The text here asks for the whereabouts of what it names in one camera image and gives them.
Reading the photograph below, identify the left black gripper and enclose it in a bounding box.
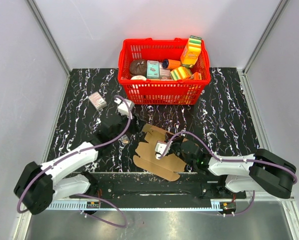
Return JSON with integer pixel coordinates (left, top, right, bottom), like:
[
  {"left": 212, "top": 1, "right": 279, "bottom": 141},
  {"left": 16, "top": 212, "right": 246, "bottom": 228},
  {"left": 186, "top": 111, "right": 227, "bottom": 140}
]
[{"left": 111, "top": 112, "right": 147, "bottom": 144}]

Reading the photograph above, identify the brown cardboard box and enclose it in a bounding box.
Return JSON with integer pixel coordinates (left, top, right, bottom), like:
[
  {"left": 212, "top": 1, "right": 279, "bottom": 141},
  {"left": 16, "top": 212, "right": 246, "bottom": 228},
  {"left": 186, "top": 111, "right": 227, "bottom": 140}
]
[{"left": 133, "top": 123, "right": 186, "bottom": 182}]

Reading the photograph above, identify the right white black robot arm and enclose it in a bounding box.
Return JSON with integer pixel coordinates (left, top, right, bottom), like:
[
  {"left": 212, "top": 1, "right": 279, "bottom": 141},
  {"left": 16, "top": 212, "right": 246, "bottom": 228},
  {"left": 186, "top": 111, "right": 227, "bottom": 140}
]
[{"left": 155, "top": 133, "right": 298, "bottom": 199}]

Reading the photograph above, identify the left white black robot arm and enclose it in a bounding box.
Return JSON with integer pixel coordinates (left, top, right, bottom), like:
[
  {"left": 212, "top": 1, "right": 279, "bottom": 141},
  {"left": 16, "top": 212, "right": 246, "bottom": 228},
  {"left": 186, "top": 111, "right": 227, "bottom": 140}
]
[{"left": 13, "top": 114, "right": 146, "bottom": 215}]

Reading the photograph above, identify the small pink card box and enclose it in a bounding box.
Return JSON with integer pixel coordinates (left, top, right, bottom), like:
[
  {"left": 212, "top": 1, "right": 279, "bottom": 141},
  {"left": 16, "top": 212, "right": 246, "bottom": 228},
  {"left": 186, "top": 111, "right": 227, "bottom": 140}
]
[{"left": 88, "top": 91, "right": 107, "bottom": 111}]

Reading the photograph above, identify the teal small box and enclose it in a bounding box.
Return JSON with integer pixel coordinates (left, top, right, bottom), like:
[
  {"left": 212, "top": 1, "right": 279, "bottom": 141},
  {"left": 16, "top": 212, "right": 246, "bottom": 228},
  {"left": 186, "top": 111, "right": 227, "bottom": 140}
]
[{"left": 146, "top": 60, "right": 160, "bottom": 79}]

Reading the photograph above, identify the small orange box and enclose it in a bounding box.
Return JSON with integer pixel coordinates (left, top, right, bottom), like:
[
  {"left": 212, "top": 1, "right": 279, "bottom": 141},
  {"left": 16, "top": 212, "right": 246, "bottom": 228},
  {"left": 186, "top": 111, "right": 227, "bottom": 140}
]
[{"left": 189, "top": 72, "right": 202, "bottom": 81}]

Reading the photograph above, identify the small clear plastic bag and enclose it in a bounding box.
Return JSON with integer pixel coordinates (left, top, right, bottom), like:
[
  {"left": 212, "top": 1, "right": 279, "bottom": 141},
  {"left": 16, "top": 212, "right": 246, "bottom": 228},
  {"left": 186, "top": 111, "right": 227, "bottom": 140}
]
[{"left": 119, "top": 134, "right": 130, "bottom": 146}]

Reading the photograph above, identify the red plastic shopping basket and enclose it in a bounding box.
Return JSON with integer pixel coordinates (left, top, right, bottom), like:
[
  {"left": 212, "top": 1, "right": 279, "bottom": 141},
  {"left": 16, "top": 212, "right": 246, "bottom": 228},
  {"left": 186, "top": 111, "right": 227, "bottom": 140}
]
[{"left": 117, "top": 38, "right": 211, "bottom": 105}]

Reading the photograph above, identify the white round container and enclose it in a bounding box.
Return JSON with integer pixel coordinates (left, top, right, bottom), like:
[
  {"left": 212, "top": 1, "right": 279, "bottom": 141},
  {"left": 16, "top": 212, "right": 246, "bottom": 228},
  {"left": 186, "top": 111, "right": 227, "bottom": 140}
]
[{"left": 131, "top": 75, "right": 147, "bottom": 81}]

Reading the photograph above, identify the brown round bun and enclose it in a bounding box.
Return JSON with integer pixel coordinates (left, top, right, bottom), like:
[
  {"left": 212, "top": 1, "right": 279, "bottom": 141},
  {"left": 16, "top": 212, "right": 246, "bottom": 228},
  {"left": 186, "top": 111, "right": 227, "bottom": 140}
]
[{"left": 129, "top": 59, "right": 147, "bottom": 77}]

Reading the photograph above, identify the pink white packet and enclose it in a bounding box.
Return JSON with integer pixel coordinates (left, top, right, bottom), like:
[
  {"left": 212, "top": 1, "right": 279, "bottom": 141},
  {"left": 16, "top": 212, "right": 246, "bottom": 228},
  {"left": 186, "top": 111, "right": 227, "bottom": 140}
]
[{"left": 159, "top": 62, "right": 172, "bottom": 80}]

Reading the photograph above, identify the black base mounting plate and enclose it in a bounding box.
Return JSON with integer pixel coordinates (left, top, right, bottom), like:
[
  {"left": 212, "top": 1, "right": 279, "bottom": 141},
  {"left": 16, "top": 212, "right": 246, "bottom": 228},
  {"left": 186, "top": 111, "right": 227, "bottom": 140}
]
[{"left": 81, "top": 171, "right": 246, "bottom": 199}]

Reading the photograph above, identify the yellow green sponge pack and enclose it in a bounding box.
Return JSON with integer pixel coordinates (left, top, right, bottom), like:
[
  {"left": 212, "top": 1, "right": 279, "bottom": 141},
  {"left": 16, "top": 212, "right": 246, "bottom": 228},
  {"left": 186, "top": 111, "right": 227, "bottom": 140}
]
[{"left": 170, "top": 66, "right": 192, "bottom": 81}]

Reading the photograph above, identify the orange blue capped bottle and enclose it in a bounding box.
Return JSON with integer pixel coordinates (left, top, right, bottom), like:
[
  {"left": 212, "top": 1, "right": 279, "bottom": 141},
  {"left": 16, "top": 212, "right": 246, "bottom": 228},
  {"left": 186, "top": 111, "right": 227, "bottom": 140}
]
[{"left": 162, "top": 58, "right": 182, "bottom": 70}]

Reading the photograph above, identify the tall orange sponge pack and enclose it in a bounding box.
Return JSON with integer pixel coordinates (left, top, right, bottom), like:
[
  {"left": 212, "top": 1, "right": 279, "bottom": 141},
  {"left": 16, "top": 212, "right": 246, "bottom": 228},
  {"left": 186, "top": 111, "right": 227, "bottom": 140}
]
[{"left": 180, "top": 35, "right": 202, "bottom": 68}]

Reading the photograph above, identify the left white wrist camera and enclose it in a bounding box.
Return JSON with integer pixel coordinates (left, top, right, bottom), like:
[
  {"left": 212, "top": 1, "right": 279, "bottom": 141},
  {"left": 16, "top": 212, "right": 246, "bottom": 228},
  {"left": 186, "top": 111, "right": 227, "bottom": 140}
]
[{"left": 114, "top": 98, "right": 135, "bottom": 118}]

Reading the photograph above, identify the aluminium front rail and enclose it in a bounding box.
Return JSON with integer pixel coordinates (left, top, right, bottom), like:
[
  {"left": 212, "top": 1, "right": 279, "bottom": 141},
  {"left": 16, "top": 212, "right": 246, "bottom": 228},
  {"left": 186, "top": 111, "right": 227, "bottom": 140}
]
[{"left": 23, "top": 180, "right": 296, "bottom": 210}]

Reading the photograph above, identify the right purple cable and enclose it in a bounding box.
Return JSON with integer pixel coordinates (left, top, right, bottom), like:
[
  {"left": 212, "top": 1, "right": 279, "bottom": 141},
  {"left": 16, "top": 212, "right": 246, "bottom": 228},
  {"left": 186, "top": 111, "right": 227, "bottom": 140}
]
[{"left": 159, "top": 131, "right": 298, "bottom": 217}]

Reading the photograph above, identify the purple cable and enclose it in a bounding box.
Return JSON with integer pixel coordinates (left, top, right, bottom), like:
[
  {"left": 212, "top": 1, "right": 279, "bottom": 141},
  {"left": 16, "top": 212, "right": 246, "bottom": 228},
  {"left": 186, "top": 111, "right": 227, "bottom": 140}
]
[
  {"left": 16, "top": 94, "right": 133, "bottom": 228},
  {"left": 159, "top": 131, "right": 298, "bottom": 217}
]

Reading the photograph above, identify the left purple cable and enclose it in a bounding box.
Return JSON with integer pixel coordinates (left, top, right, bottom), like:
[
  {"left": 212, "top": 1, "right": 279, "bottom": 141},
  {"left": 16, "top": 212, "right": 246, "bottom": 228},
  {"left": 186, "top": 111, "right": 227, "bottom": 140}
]
[{"left": 16, "top": 94, "right": 133, "bottom": 228}]

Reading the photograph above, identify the left aluminium corner post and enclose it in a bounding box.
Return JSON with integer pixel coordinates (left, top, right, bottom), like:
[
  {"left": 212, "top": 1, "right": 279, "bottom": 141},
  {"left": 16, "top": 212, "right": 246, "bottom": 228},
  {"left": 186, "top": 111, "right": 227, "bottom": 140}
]
[{"left": 25, "top": 0, "right": 72, "bottom": 76}]

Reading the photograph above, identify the aluminium corner post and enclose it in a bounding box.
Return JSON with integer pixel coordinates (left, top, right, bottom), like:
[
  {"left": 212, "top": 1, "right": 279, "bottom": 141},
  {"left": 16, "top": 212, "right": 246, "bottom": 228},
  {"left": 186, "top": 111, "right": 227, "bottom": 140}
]
[
  {"left": 242, "top": 0, "right": 290, "bottom": 75},
  {"left": 25, "top": 0, "right": 72, "bottom": 76}
]

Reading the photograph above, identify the right aluminium corner post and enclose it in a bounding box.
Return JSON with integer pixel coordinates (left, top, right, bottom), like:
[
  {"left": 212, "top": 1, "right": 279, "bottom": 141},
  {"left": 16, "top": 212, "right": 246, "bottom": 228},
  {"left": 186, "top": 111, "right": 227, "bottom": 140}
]
[{"left": 242, "top": 0, "right": 290, "bottom": 75}]

